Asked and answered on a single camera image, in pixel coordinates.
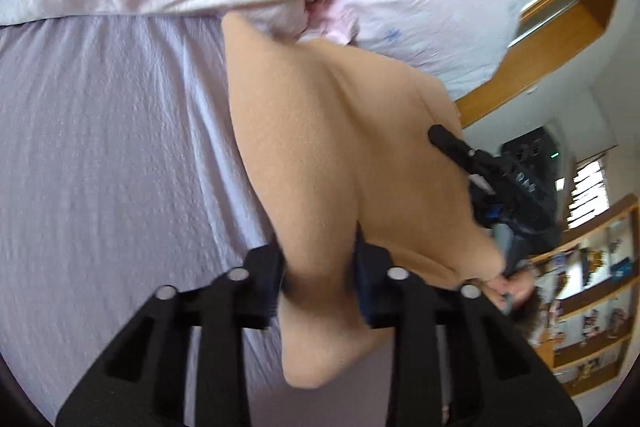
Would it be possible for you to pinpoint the window with frame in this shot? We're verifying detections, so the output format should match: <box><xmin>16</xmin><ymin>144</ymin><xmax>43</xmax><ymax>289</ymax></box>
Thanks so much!
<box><xmin>566</xmin><ymin>153</ymin><xmax>611</xmax><ymax>230</ymax></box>

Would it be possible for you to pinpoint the lilac bed sheet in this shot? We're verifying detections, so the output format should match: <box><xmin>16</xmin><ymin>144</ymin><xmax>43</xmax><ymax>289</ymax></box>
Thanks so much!
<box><xmin>0</xmin><ymin>13</ymin><xmax>396</xmax><ymax>427</ymax></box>

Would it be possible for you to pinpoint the tan long-sleeve shirt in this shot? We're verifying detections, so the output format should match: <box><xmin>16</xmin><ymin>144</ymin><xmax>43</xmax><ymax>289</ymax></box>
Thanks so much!
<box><xmin>222</xmin><ymin>13</ymin><xmax>504</xmax><ymax>388</ymax></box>

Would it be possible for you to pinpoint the person's right hand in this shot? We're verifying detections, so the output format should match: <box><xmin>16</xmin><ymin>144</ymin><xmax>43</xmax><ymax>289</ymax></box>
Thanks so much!
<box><xmin>473</xmin><ymin>268</ymin><xmax>540</xmax><ymax>314</ymax></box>

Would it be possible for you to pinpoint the wooden bookshelf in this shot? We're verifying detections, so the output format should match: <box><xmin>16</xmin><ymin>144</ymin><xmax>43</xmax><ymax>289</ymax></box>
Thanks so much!
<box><xmin>529</xmin><ymin>194</ymin><xmax>639</xmax><ymax>398</ymax></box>

